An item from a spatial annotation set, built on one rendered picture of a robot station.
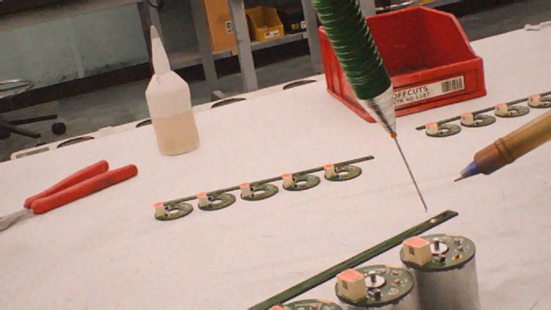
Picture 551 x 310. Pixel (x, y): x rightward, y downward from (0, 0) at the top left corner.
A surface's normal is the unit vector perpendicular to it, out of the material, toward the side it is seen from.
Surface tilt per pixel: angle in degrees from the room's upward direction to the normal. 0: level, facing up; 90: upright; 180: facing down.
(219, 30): 90
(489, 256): 0
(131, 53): 90
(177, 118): 90
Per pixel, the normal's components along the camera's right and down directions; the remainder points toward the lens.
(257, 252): -0.18, -0.93
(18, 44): 0.32, 0.25
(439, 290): -0.22, 0.35
